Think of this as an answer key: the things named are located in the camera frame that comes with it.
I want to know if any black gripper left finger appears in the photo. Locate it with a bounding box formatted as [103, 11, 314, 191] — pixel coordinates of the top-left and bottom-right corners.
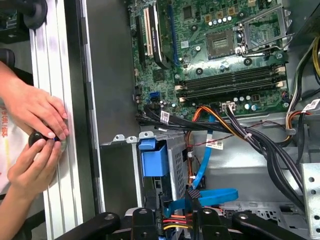
[56, 189, 164, 240]

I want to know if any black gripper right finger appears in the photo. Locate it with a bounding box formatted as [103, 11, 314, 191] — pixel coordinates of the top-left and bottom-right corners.
[186, 189, 303, 240]

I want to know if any orange red yellow power wire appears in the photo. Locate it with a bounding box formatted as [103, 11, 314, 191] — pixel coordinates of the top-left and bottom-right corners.
[161, 106, 248, 232]

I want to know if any black disk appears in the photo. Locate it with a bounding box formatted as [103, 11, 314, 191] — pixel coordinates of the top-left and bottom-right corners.
[138, 138, 169, 210]

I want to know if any blue data wire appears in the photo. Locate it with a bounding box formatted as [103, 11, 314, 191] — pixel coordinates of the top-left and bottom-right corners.
[166, 113, 240, 218]

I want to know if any round black tool blue ring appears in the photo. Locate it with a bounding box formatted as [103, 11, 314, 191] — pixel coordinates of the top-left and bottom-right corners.
[27, 131, 68, 153]

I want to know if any metal disk bay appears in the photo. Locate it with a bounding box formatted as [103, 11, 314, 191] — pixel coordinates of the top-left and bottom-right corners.
[99, 131, 190, 216]

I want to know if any black RAM slot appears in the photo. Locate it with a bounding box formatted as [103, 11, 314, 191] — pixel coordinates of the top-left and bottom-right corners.
[174, 64, 286, 86]
[175, 69, 287, 91]
[176, 74, 287, 97]
[177, 80, 288, 103]

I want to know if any black expansion slot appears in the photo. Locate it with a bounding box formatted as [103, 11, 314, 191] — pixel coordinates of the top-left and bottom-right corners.
[135, 15, 147, 70]

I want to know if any blue expansion slot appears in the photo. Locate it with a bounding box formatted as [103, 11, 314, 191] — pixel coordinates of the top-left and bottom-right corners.
[166, 3, 180, 67]

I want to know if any beige expansion slot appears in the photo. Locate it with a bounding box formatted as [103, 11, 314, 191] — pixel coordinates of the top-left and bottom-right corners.
[143, 6, 154, 58]

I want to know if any person's right hand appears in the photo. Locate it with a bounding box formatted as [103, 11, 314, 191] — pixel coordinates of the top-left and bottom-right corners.
[6, 138, 63, 200]

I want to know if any person's left hand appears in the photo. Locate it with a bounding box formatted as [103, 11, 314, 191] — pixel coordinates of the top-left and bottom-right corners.
[3, 68, 70, 141]

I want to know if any black metal PC case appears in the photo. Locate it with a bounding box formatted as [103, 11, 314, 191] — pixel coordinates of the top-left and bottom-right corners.
[63, 0, 320, 240]

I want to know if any person's white printed shirt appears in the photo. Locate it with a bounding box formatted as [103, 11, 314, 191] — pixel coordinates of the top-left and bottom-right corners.
[0, 98, 36, 196]

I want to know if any green motherboard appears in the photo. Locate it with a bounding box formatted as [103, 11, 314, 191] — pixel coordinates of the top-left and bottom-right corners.
[128, 0, 292, 121]

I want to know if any square CPU socket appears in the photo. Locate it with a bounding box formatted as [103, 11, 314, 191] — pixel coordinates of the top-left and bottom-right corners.
[205, 30, 236, 60]

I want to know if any black graphics card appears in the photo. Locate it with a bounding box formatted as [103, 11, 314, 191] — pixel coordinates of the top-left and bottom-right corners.
[149, 1, 175, 71]

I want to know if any black round stand foot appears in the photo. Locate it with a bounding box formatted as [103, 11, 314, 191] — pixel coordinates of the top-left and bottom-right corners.
[14, 0, 49, 30]

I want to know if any black sleeved cable bundle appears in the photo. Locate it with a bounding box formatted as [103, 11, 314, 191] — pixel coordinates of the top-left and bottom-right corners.
[223, 103, 307, 213]

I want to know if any black flat labelled cable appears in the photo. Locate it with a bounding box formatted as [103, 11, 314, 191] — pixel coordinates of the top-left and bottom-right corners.
[143, 102, 227, 133]

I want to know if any yellow black power wire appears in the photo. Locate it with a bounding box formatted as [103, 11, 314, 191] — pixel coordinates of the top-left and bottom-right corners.
[284, 36, 320, 143]

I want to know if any thin wire locking lever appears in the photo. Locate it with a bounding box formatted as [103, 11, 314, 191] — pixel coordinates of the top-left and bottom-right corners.
[241, 32, 295, 56]

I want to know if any metal socket cover frame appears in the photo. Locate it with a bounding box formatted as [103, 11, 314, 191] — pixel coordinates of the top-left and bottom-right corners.
[236, 3, 293, 54]

